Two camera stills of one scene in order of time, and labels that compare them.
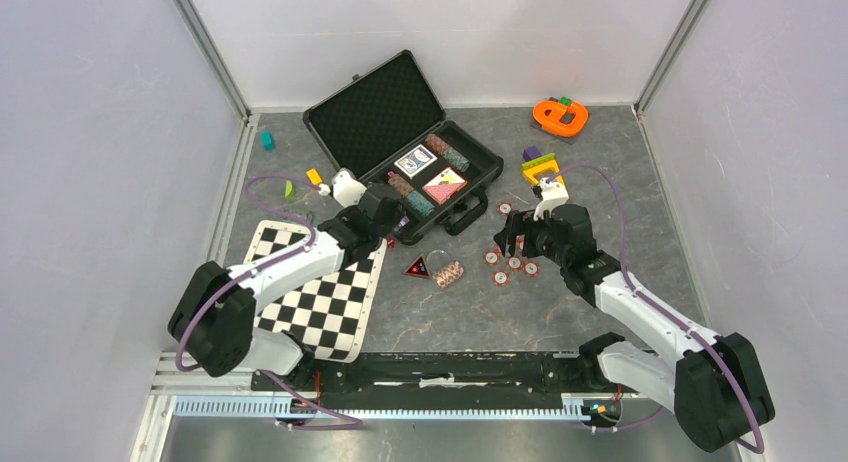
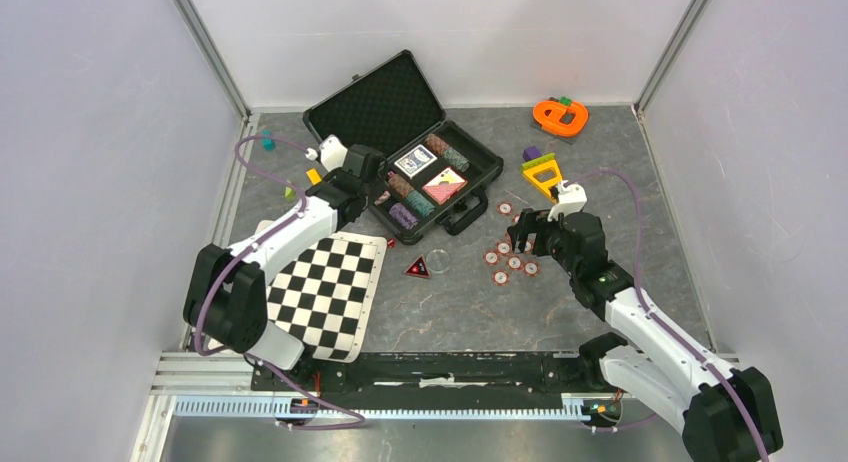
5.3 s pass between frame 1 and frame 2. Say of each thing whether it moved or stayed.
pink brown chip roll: moved
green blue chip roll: stayed
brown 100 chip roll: stayed
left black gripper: moved
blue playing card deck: stayed
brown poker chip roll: stayed
